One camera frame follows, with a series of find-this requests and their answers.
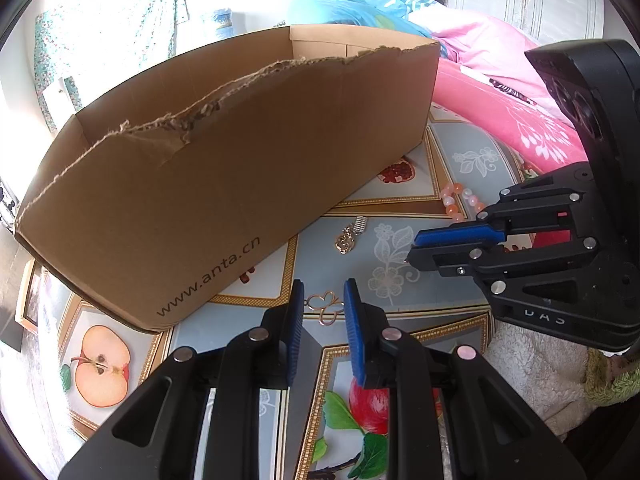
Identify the pink orange bead bracelet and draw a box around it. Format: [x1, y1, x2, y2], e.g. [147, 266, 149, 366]
[440, 183, 487, 223]

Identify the brown cardboard box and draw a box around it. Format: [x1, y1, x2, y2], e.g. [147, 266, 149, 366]
[14, 24, 441, 333]

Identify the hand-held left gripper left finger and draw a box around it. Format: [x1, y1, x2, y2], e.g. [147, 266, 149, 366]
[57, 279, 306, 480]

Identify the blue printed quilt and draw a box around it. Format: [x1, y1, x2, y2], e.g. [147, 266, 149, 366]
[287, 0, 451, 58]

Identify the white board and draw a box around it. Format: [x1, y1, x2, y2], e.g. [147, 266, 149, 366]
[42, 76, 83, 131]

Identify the gold pendant with silver spring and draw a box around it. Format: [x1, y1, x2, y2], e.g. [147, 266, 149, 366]
[334, 215, 370, 256]

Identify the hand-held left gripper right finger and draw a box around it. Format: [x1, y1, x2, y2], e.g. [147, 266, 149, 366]
[343, 279, 586, 480]

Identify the wooden picture frame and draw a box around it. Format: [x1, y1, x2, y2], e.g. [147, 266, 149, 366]
[15, 260, 46, 331]

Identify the blue water bottle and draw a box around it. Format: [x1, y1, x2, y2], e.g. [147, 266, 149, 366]
[202, 7, 236, 43]

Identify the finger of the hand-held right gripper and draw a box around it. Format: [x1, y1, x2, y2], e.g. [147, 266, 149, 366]
[406, 235, 600, 307]
[412, 160, 596, 252]

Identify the white fleece clothing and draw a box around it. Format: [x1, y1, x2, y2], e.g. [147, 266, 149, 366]
[482, 317, 606, 438]

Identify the pink floral blanket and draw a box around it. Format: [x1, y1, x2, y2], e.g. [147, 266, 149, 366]
[410, 7, 596, 176]

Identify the fruit print tablecloth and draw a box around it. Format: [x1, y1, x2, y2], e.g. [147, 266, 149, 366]
[15, 100, 541, 480]

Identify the floral teal curtain cloth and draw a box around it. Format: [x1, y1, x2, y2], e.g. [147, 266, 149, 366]
[34, 0, 191, 126]

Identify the person's right forearm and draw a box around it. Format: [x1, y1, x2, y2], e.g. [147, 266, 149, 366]
[585, 347, 640, 406]

